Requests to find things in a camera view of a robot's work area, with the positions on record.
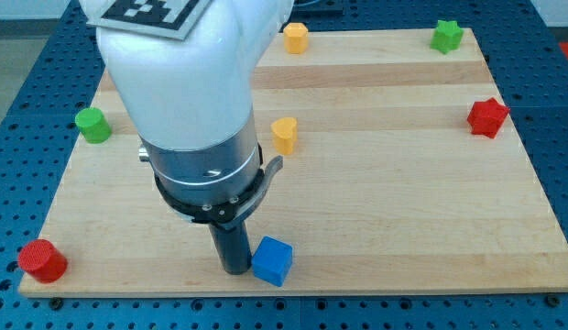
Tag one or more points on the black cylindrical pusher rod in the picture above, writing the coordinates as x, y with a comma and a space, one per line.
233, 248

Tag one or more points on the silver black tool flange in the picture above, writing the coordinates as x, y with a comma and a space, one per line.
221, 185

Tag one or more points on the yellow heart block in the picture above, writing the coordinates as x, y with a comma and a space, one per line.
284, 134

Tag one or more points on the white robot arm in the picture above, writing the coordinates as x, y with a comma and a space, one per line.
183, 70

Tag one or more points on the blue cube block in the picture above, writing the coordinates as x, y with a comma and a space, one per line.
272, 260

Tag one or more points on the green cylinder block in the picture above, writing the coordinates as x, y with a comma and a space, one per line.
93, 125

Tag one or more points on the yellow hexagon block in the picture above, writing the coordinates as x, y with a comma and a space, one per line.
296, 38

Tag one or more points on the fiducial marker tag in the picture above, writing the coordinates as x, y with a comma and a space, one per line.
172, 19

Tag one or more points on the wooden board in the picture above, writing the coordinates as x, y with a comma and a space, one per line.
386, 193

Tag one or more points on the red cylinder block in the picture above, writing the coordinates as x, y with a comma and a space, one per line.
42, 261

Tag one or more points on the green star block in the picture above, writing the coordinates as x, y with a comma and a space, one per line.
447, 36

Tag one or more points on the red star block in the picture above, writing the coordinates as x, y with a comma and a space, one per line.
487, 117

